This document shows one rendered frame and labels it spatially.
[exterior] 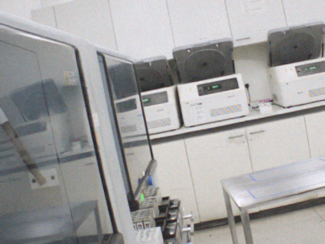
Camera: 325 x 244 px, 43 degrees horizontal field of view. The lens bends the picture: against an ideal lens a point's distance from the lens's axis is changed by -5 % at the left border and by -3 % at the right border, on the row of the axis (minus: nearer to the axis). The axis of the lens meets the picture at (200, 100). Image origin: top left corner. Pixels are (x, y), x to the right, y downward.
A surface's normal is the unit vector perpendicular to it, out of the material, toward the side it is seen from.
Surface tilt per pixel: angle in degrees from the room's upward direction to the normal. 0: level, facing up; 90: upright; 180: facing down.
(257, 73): 90
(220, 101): 90
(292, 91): 90
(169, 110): 90
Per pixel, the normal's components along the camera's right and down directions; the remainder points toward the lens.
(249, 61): 0.01, 0.05
